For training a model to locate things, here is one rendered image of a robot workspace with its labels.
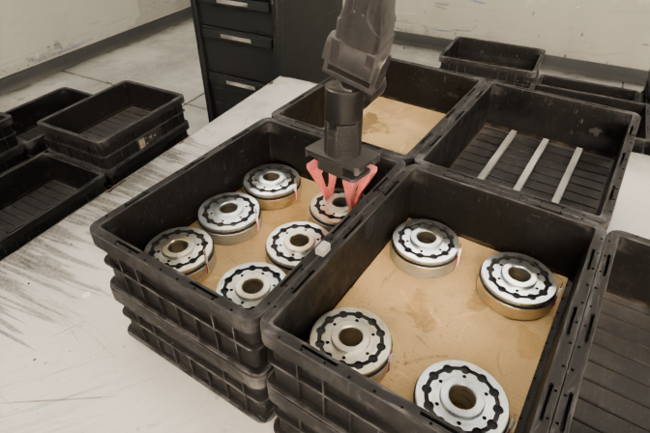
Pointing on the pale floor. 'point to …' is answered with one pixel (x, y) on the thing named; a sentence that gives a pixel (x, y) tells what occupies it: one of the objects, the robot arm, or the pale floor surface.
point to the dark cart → (263, 23)
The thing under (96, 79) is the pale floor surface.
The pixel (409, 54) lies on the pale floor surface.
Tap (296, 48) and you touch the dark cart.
